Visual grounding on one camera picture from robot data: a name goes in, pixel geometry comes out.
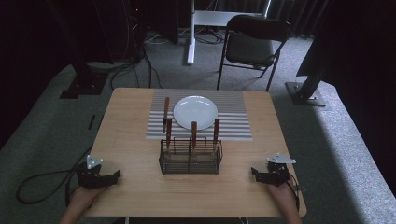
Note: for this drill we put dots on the white desk frame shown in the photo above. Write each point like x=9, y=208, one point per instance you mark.
x=191, y=37

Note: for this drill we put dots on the dark curtain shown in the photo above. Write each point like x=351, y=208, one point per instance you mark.
x=358, y=62

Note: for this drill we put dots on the person's left hand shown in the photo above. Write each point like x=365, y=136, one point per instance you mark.
x=84, y=196

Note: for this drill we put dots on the small black bar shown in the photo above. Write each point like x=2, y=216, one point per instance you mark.
x=91, y=122

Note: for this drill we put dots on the grey striped placemat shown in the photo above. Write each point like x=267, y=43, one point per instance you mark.
x=233, y=118

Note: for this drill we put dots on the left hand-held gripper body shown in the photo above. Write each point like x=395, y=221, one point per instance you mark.
x=89, y=177

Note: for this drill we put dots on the black folding chair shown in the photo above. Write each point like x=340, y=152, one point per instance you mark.
x=252, y=46

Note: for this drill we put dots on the white round plate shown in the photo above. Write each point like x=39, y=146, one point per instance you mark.
x=195, y=112

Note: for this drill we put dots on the black metal stand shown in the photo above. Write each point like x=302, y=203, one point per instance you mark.
x=85, y=81
x=308, y=91

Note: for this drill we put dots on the person's right hand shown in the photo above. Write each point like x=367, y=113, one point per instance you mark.
x=282, y=196

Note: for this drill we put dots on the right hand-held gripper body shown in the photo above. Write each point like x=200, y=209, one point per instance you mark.
x=279, y=172

